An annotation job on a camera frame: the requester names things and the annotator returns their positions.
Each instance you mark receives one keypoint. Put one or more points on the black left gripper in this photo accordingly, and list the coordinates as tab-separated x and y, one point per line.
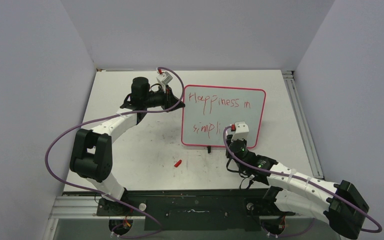
169	99

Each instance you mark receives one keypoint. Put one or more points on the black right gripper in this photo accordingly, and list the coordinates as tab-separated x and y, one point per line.
229	138

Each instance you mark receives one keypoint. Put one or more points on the pink framed whiteboard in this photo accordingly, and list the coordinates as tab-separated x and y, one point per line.
209	109

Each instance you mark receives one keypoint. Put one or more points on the red marker cap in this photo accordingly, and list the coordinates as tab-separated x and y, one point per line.
177	163

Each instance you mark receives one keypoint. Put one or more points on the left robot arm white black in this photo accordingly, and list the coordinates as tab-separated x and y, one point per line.
92	152

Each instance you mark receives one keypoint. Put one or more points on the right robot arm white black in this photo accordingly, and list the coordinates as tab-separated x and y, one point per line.
340	205

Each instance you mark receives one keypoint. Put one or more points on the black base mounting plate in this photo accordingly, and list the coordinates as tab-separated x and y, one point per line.
265	208

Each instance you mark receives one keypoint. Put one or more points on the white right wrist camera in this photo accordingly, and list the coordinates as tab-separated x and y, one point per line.
240	131

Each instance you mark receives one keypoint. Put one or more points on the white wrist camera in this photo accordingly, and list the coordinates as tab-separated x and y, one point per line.
163	78
240	131

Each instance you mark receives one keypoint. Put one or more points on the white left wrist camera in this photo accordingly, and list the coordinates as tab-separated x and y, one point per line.
163	78

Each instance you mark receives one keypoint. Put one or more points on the aluminium right side rail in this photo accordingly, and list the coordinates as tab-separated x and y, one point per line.
305	132

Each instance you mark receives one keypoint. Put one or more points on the aluminium front frame rail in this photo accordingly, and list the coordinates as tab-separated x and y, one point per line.
76	205

